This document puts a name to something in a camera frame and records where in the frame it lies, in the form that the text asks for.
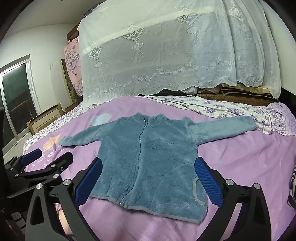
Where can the wooden cabinet by window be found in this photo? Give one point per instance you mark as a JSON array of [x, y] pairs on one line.
[[44, 118]]

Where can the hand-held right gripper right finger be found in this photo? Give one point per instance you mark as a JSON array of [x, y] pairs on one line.
[[205, 180]]

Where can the striped garment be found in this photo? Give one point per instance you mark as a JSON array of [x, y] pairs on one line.
[[292, 178]]

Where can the pink floral quilt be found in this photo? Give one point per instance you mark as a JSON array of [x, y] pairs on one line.
[[72, 64]]

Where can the blue fleece jacket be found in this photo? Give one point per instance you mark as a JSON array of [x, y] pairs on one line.
[[150, 162]]

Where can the glass window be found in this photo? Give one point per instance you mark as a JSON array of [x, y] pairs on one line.
[[16, 97]]

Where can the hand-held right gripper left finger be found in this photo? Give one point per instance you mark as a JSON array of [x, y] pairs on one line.
[[89, 183]]

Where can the brown wooden cabinet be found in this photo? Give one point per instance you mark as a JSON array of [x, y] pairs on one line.
[[72, 33]]

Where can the white lace cover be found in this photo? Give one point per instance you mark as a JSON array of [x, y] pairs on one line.
[[161, 58]]

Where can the brown woven mats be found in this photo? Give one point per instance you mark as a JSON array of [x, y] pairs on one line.
[[231, 92]]

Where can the folded bedding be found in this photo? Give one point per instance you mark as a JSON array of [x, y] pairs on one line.
[[208, 90]]

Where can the purple floral bed sheet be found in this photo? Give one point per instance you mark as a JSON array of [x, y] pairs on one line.
[[219, 107]]

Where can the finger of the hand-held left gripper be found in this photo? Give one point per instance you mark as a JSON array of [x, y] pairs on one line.
[[32, 155], [59, 163]]

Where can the purple blanket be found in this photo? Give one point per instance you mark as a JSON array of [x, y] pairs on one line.
[[242, 162]]

